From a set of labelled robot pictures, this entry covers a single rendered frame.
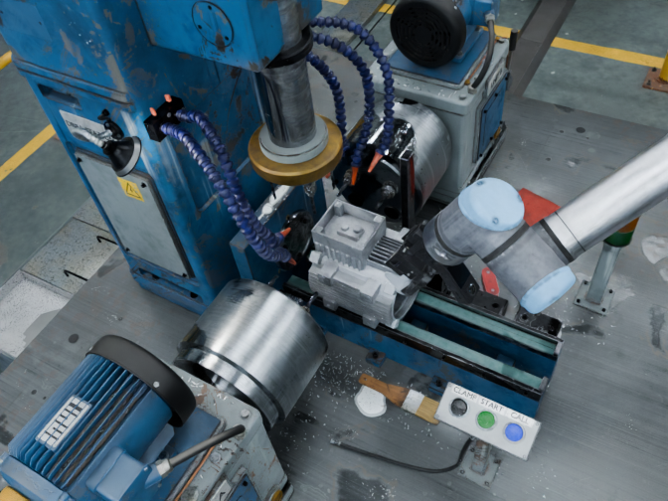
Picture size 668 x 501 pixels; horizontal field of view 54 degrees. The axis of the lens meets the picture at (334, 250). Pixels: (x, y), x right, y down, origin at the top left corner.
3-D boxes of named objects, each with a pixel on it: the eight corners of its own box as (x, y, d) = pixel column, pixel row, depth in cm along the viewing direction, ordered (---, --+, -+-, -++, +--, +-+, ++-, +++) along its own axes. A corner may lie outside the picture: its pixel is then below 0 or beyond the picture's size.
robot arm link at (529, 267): (576, 273, 107) (524, 217, 108) (584, 285, 96) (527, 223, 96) (530, 309, 109) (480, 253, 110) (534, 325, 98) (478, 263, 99)
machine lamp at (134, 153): (68, 173, 115) (35, 117, 105) (110, 134, 120) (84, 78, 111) (144, 205, 108) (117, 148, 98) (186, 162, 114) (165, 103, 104)
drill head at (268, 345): (147, 451, 131) (101, 394, 112) (250, 315, 150) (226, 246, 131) (249, 512, 122) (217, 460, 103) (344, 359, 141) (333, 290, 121)
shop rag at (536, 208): (523, 188, 183) (523, 185, 182) (561, 208, 177) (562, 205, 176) (490, 219, 177) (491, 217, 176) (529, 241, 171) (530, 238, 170)
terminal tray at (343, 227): (314, 253, 139) (310, 231, 134) (340, 220, 145) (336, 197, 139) (363, 273, 135) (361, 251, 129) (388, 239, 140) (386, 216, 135)
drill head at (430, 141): (316, 227, 165) (303, 153, 146) (391, 129, 186) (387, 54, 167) (406, 260, 156) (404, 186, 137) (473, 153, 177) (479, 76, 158)
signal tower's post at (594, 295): (572, 304, 157) (611, 179, 125) (582, 280, 161) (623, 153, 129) (605, 316, 154) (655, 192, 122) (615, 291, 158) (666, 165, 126)
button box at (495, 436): (436, 419, 120) (431, 417, 115) (451, 384, 121) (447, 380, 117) (527, 461, 114) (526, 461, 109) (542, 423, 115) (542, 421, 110)
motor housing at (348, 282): (312, 308, 149) (301, 256, 134) (354, 250, 159) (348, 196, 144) (390, 343, 141) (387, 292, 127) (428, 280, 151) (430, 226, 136)
